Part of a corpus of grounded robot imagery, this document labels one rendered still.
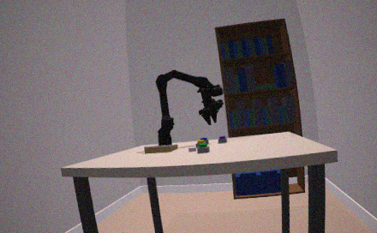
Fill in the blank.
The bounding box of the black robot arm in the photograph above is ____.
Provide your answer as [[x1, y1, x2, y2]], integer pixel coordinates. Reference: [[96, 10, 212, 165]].
[[156, 70, 224, 146]]

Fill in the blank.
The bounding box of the purple button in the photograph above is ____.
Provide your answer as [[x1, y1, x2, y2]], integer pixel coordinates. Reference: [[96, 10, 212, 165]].
[[218, 136, 227, 144]]

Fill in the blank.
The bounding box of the blue button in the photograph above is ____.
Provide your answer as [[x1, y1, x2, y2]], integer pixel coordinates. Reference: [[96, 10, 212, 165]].
[[200, 138, 209, 144]]

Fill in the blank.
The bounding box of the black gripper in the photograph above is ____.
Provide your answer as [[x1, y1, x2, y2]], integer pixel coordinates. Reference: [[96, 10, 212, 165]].
[[199, 98, 220, 125]]

